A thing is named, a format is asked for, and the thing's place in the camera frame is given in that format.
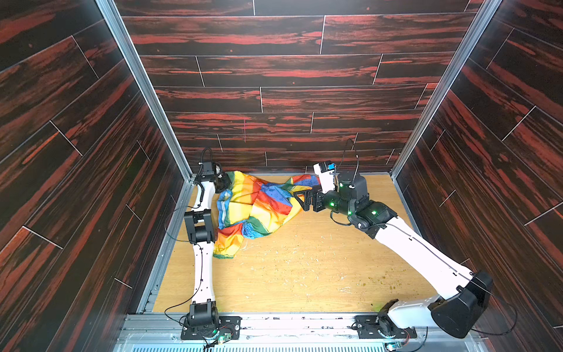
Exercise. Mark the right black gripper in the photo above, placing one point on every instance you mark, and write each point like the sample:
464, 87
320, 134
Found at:
317, 200

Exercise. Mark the rainbow striped zip jacket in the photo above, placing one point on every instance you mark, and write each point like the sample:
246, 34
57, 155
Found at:
254, 208

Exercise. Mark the green circuit board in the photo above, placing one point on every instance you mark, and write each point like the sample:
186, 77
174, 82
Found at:
393, 346
224, 337

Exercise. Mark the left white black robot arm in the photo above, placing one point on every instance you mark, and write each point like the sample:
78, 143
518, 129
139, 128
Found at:
201, 231

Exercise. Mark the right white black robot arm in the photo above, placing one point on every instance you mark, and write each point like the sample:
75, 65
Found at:
462, 296

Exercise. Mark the aluminium front rail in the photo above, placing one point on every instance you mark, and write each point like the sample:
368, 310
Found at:
283, 332

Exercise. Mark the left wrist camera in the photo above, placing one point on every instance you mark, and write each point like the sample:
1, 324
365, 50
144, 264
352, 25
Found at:
209, 171

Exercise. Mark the right green circuit board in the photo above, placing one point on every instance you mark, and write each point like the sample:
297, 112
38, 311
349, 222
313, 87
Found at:
393, 346

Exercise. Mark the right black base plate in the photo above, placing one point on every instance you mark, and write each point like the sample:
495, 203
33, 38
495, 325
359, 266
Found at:
369, 326

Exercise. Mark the left green circuit board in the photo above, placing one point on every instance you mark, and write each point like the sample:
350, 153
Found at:
224, 337

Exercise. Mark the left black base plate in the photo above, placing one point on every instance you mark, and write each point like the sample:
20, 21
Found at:
210, 332

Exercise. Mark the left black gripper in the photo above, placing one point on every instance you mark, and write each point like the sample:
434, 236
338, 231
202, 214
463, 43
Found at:
226, 183

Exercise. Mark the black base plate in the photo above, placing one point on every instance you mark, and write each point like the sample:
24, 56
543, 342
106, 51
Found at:
210, 332
369, 326

